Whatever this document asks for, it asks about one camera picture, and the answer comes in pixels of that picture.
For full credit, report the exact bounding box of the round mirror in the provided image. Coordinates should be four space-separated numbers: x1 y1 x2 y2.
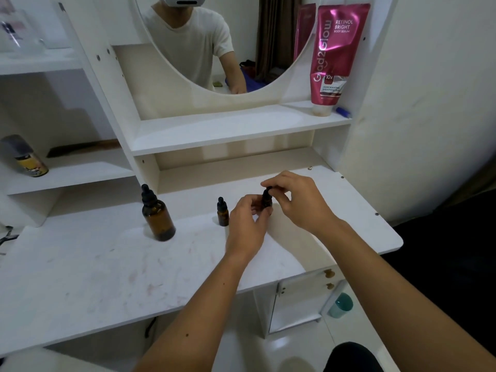
131 0 322 96

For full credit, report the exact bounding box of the brown fabric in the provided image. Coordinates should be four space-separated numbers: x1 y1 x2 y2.
433 158 496 210

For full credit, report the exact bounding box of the white vanity shelf unit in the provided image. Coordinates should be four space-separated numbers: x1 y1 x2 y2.
0 0 405 345

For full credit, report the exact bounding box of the person's left hand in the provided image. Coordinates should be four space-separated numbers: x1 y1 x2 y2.
224 194 274 264

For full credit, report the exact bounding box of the person's right leg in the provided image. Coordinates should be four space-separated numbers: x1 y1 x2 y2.
323 342 384 372

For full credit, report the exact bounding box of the teal cup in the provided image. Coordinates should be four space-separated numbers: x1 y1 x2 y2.
328 292 354 319

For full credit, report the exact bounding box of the clear perfume bottle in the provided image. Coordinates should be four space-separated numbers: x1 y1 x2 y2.
0 11 43 55

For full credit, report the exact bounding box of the brown comb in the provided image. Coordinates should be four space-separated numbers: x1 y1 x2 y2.
46 139 120 159

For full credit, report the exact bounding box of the person's right hand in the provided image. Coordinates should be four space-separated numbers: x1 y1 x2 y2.
260 170 342 235

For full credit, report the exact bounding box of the pink lotion tube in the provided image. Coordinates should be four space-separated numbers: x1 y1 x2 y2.
309 3 371 117

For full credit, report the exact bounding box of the large amber glass bottle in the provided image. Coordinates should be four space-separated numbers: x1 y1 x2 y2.
142 201 177 242

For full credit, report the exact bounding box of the person's left forearm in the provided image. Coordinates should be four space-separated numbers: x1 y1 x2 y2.
133 251 256 372

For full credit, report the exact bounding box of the person's right forearm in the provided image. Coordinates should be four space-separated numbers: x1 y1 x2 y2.
317 219 496 372

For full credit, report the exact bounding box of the yellow spray can grey cap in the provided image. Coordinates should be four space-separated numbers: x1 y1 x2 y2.
0 134 50 178

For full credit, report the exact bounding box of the black dropper with glass pipette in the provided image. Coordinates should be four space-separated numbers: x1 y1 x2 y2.
141 184 159 208

